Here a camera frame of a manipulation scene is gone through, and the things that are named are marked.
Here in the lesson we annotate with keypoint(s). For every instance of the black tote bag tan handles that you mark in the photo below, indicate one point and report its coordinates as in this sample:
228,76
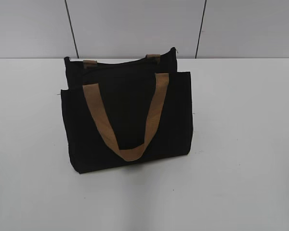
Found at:
128,113

